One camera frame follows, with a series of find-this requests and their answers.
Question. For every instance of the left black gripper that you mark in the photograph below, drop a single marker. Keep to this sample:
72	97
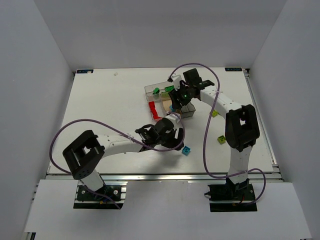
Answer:
175	139

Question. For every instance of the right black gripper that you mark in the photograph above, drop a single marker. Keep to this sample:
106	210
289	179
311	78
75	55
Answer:
175	99

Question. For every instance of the red curved lego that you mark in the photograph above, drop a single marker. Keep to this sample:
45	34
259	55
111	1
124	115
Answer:
156	117

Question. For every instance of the small green number lego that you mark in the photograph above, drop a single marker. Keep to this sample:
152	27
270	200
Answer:
156	91

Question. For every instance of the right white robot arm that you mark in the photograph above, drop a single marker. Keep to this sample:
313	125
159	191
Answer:
241	124

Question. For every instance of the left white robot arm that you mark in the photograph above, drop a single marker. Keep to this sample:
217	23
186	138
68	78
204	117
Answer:
85	152

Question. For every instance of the amber transparent container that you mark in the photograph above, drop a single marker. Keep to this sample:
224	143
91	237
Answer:
166	102

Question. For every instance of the grey smoky container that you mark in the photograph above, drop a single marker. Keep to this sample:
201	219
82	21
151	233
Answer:
187	111

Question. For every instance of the long clear smoky container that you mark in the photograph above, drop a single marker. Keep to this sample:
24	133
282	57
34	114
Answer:
149	88

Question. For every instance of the cyan small lego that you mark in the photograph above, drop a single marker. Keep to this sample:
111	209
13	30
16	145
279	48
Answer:
186	150

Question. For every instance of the lime flat square lego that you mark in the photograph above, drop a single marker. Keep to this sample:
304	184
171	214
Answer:
215	113

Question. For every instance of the lime lego near front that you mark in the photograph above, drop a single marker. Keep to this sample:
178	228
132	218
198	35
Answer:
221	139

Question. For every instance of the right blue table label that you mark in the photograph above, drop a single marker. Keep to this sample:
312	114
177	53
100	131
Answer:
233	69

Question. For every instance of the blue table label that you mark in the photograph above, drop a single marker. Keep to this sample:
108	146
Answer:
233	69
84	71

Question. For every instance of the left blue table label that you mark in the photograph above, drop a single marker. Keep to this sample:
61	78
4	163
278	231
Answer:
84	71

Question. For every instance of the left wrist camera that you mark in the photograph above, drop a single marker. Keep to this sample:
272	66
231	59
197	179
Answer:
174	118

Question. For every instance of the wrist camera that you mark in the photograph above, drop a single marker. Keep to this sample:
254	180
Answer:
175	79
174	118

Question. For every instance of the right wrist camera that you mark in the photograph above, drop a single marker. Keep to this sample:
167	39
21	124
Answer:
175	79

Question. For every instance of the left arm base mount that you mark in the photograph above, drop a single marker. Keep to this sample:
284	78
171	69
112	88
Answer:
110	197

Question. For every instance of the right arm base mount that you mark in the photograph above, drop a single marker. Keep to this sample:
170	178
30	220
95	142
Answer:
231	198

